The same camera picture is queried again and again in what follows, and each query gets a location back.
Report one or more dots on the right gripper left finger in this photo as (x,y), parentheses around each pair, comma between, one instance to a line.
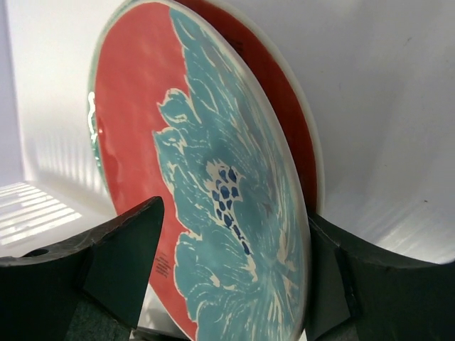
(88,287)

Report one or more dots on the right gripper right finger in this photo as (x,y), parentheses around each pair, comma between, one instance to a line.
(360,291)

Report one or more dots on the large red teal round plate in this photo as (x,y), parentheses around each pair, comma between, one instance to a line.
(174,112)

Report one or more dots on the small red teal round plate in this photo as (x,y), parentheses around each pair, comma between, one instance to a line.
(282,88)

